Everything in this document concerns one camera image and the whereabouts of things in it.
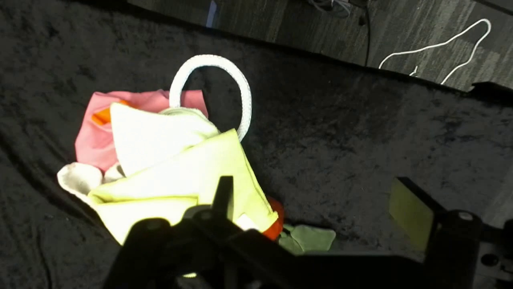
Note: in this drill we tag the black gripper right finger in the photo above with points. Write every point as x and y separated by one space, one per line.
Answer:
454 245

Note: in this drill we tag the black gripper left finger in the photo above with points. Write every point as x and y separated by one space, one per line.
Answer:
214 250

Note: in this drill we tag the yellow cloth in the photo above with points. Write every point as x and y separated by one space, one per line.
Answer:
187 178

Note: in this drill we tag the red plush toy green leaves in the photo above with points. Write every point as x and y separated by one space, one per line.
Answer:
307 239

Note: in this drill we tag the pale green cloth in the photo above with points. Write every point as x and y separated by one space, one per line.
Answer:
150 138

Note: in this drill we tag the white cloth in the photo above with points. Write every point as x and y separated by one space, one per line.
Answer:
81 178

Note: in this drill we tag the black table cloth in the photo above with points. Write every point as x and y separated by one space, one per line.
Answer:
347 138

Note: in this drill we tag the pink cloth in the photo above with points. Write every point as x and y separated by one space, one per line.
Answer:
97 138

